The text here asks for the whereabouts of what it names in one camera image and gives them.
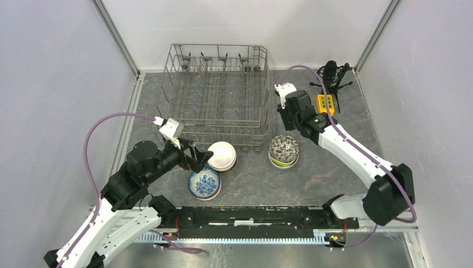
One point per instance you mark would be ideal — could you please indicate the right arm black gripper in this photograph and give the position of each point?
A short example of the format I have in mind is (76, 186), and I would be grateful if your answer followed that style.
(283, 113)

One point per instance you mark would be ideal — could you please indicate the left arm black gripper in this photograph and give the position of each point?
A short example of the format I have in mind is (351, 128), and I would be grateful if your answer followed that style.
(199, 158)

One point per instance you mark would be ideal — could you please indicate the floral brown patterned bowl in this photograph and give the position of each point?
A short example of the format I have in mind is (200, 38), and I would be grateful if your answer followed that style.
(284, 148)

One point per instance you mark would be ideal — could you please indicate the grey wire dish rack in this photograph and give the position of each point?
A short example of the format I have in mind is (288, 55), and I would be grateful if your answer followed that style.
(217, 92)

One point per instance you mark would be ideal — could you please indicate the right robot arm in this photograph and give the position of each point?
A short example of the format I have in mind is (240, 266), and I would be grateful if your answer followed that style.
(390, 193)

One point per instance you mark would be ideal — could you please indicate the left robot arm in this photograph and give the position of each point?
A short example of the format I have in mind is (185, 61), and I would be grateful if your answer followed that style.
(124, 189)

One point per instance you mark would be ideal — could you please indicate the yellow block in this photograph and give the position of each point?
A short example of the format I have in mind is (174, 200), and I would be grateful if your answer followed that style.
(325, 105)

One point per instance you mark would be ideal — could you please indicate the white upper bowl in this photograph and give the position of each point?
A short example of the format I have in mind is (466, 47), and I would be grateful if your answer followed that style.
(224, 154)

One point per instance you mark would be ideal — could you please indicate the blue floral bowl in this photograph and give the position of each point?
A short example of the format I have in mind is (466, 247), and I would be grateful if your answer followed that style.
(205, 182)

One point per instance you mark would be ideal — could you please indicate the white outer bowl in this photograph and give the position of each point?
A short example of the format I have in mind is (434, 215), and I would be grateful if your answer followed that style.
(278, 168)

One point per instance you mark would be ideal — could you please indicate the black microphone on tripod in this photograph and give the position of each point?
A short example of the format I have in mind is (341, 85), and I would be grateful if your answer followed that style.
(332, 75)

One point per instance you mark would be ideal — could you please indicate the green and white bowl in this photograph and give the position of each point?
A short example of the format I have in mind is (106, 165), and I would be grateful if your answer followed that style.
(282, 165)

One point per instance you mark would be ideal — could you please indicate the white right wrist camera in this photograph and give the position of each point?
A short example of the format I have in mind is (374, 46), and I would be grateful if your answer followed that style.
(283, 90)

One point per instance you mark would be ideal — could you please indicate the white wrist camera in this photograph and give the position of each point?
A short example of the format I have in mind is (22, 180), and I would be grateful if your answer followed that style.
(170, 129)
(283, 90)

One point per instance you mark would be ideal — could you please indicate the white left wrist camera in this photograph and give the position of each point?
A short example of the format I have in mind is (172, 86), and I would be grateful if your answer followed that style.
(170, 129)

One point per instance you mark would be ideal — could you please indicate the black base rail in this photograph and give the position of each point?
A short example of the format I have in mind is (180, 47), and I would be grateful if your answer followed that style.
(257, 222)

